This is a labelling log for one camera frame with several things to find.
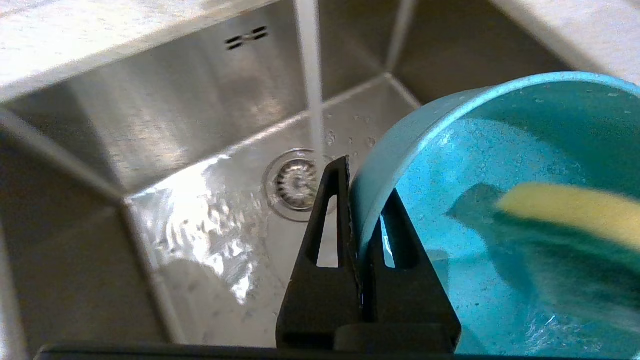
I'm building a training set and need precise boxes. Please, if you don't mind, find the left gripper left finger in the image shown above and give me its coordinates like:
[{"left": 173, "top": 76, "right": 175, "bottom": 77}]
[{"left": 276, "top": 155, "right": 363, "bottom": 349}]

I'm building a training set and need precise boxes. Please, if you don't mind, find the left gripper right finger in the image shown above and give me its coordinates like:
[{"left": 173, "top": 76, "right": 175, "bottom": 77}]
[{"left": 362, "top": 189, "right": 463, "bottom": 353}]

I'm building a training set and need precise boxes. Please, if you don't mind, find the teal bowl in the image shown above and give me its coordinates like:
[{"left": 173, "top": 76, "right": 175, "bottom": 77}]
[{"left": 350, "top": 71, "right": 640, "bottom": 357}]

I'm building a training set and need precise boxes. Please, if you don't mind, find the yellow green sponge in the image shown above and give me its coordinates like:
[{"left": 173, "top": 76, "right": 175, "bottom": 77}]
[{"left": 447, "top": 182, "right": 640, "bottom": 321}]

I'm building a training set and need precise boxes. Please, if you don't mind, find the metal sink drain strainer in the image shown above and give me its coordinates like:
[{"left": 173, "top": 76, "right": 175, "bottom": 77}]
[{"left": 263, "top": 149, "right": 336, "bottom": 222}]

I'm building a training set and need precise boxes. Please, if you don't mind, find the stainless steel sink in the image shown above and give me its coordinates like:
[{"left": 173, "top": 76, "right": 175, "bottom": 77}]
[{"left": 0, "top": 0, "right": 640, "bottom": 348}]

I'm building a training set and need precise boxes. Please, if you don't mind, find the clear tap water stream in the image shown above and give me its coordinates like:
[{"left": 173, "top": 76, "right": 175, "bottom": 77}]
[{"left": 295, "top": 0, "right": 326, "bottom": 161}]

